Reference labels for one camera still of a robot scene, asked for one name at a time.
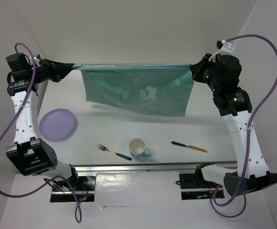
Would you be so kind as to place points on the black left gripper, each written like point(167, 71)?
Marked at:
point(57, 70)

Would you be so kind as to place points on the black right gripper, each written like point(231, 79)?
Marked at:
point(197, 69)

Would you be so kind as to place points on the teal green cloth napkin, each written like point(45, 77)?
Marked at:
point(147, 89)

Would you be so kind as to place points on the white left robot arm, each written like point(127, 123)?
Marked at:
point(29, 153)

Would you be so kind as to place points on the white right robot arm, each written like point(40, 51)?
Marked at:
point(252, 174)

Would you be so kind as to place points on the lavender plastic plate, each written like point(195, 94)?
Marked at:
point(57, 124)

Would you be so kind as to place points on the light blue ceramic mug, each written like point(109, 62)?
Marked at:
point(138, 150)

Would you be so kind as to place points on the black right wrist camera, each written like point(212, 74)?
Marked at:
point(225, 48)

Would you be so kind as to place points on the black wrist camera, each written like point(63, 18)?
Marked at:
point(18, 62)
point(225, 48)

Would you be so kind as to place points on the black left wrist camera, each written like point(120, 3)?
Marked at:
point(18, 62)

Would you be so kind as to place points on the gold knife dark handle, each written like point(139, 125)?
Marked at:
point(189, 146)

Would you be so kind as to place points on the gold fork dark handle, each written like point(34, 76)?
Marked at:
point(105, 149)

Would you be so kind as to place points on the aluminium front frame rail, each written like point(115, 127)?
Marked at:
point(138, 167)

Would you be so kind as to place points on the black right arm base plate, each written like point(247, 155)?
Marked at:
point(192, 189)

